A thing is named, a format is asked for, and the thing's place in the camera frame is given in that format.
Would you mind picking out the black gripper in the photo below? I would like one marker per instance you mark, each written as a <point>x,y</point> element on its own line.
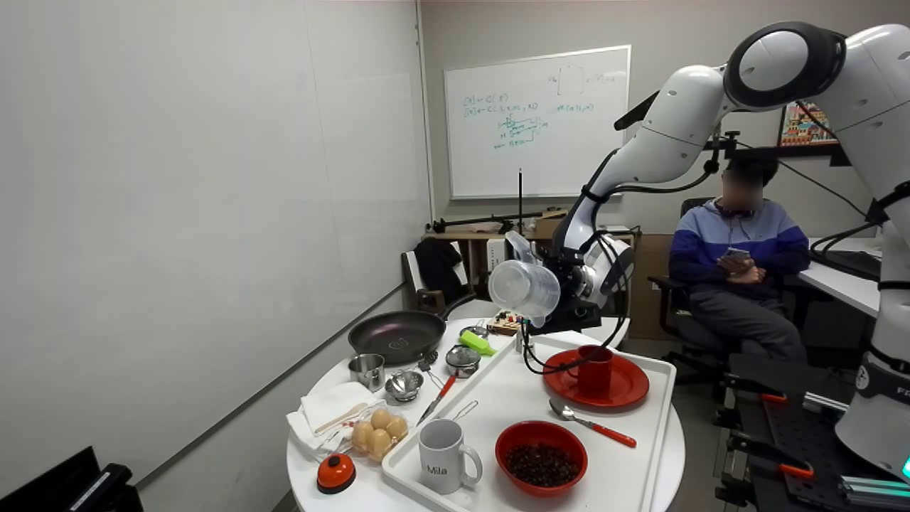
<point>576,293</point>

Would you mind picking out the clear plastic measuring jug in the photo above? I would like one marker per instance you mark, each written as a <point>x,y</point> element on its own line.
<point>520,289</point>

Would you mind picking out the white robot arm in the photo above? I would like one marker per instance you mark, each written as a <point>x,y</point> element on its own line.
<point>682,115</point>

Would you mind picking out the red bowl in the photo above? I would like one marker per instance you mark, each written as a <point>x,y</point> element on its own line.
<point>500,457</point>

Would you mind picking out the small steel bowl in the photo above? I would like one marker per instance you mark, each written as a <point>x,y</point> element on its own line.
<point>405,387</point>

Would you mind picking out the red cup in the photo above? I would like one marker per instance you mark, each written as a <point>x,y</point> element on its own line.
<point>594,370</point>

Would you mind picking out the red plate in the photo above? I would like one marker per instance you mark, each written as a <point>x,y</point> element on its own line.
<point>627,384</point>

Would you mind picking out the green plastic item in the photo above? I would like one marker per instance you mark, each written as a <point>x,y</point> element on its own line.
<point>479,341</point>

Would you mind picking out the black tripod boom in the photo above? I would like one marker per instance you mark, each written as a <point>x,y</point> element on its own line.
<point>473,223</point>

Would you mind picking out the white plastic tray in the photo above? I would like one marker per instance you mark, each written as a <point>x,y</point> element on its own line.
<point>513,407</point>

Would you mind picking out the black fabric bag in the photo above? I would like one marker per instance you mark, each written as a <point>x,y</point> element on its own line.
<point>439,265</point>

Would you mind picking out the smartphone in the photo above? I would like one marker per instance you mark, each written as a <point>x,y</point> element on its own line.
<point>736,255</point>

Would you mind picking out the seated person blue sweater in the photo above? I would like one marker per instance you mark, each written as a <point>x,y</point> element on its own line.
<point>739,236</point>

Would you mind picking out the coffee bean pile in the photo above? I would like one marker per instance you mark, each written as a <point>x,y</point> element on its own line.
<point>540,465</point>

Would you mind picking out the white whiteboard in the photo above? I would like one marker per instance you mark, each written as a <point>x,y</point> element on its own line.
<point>529,115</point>

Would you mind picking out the dark frying pan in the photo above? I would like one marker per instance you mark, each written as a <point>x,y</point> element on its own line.
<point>394,337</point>

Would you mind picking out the white mug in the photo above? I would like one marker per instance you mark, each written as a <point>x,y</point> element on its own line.
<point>441,457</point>

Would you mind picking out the brown egg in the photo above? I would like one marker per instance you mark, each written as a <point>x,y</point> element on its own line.
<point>362,437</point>
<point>395,428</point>
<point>382,420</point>

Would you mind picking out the steel cup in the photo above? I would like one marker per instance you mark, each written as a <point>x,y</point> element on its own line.
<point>364,370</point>

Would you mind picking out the bread rolls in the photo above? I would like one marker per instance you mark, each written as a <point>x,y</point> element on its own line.
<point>380,444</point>

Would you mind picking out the white desk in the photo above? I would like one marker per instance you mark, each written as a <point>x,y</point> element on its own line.
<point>843,286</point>

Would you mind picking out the white napkin stack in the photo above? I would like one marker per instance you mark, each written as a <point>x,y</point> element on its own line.
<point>323,403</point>

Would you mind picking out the red tomato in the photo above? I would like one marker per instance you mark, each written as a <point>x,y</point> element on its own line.
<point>335,472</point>

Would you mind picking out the brown wooden shelf frame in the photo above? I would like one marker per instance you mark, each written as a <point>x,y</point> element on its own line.
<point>483,250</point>

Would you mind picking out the colourful wall picture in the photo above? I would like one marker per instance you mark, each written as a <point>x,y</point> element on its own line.
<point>806,127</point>

